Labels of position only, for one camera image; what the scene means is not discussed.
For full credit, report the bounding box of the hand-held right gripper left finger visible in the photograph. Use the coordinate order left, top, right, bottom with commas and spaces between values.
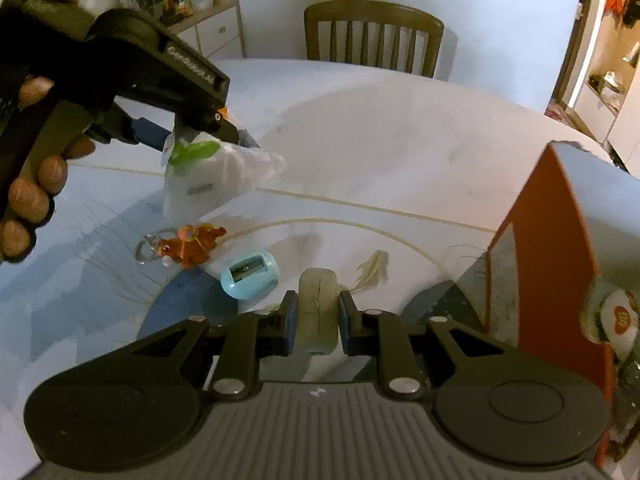
117, 289, 301, 403

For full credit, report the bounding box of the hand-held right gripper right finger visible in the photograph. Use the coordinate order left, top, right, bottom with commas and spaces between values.
337, 290, 517, 402

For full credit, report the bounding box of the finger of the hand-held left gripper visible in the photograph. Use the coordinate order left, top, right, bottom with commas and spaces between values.
85, 109, 175, 152
197, 106, 262, 151

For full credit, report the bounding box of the pale grey eraser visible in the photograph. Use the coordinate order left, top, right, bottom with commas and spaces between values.
297, 267, 341, 357

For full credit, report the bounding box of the white tissue packet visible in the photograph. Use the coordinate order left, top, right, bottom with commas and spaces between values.
161, 130, 287, 222

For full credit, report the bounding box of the red and white cardboard box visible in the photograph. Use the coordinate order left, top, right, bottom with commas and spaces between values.
481, 140, 640, 480

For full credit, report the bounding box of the beige bunny plush toy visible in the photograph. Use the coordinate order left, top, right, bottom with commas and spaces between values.
580, 280, 640, 362

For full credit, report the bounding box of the person's left hand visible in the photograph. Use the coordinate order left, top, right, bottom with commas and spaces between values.
0, 75, 97, 261

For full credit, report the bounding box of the light blue pencil sharpener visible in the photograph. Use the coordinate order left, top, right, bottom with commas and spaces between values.
220, 251, 279, 301

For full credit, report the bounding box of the small white drawer cabinet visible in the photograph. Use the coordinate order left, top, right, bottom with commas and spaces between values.
160, 0, 247, 61

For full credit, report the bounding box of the brown wooden chair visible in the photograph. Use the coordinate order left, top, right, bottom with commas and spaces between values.
304, 0, 445, 80

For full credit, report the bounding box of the red patterned rug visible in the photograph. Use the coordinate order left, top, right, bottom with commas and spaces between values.
544, 101, 577, 125

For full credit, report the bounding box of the entryway shelf unit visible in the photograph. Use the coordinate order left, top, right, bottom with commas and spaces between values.
570, 0, 640, 163

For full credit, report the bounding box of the orange toy keychain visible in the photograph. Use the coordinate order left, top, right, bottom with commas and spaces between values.
134, 224, 227, 270

